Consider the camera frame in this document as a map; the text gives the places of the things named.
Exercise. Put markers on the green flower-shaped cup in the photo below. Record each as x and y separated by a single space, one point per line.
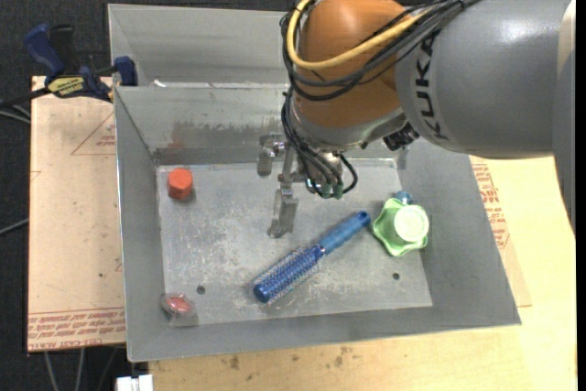
405 226

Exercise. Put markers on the blue hairbrush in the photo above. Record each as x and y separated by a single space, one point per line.
297 263

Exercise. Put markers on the small blue round object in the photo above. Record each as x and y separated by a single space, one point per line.
403 196

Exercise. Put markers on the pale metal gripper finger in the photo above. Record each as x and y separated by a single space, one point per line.
284 215
266 162

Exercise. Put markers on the black cylinder on white bracket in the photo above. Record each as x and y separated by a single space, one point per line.
399 138

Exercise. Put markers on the grey metal bin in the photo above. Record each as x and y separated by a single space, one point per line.
229 242

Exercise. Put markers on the clear container with red lid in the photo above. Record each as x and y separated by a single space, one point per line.
178 306

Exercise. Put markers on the orange-red hexagonal block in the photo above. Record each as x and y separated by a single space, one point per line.
179 184

